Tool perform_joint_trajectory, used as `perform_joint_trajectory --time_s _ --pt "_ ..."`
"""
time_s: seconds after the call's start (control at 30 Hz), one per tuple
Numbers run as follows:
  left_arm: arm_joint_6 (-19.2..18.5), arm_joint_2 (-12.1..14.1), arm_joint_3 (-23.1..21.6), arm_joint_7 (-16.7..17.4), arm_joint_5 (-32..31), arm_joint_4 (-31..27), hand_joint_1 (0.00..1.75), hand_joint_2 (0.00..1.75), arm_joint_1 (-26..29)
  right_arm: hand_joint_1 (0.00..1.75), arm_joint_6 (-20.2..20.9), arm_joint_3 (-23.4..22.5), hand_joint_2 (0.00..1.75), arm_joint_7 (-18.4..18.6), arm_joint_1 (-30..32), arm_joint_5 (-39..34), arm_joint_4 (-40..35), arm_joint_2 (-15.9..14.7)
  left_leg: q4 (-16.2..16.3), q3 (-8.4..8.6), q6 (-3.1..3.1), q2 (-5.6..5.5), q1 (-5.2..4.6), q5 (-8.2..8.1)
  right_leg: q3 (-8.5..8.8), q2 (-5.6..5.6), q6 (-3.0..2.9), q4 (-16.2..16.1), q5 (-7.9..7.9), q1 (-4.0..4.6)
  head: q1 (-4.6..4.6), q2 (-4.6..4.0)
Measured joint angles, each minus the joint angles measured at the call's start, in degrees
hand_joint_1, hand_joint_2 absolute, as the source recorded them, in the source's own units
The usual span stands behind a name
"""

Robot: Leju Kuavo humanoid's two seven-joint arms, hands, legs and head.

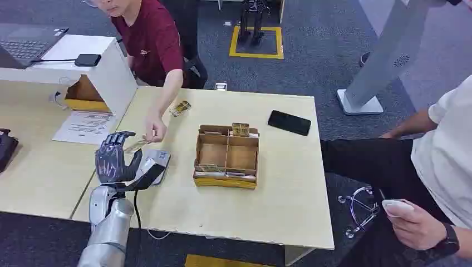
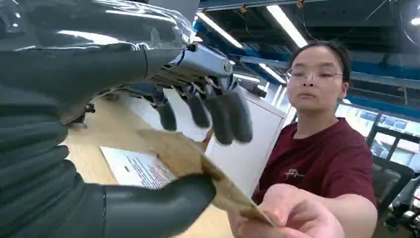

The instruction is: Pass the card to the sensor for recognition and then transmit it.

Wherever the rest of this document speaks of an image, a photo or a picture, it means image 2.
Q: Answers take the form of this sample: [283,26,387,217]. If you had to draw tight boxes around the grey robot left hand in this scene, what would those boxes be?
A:
[0,0,254,238]

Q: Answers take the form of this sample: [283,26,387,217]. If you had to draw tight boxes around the person's hand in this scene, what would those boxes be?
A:
[227,183,346,238]

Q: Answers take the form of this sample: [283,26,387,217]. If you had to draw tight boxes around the tan card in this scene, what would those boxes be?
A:
[137,128,275,228]

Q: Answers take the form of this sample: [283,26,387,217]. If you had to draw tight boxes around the person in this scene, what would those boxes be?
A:
[252,39,378,238]

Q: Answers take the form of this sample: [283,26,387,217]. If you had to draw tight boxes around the white cabinet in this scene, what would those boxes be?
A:
[163,86,288,198]

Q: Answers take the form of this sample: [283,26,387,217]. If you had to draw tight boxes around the black office chair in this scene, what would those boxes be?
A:
[370,155,416,215]

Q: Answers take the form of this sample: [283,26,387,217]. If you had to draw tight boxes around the ribbed grey left arm sleeve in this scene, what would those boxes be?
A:
[0,104,87,238]

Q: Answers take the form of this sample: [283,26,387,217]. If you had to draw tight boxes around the white printed paper sheet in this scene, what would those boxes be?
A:
[100,146,178,190]

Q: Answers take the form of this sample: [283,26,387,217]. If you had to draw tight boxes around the black cylindrical fixture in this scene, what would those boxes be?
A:
[239,80,268,99]

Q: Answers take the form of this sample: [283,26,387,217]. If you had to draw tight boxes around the clear-rimmed glasses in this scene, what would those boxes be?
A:
[284,67,344,87]

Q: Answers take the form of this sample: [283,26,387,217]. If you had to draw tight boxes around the long ceiling light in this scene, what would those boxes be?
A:
[196,11,244,49]
[265,4,309,49]
[233,73,261,84]
[258,62,288,85]

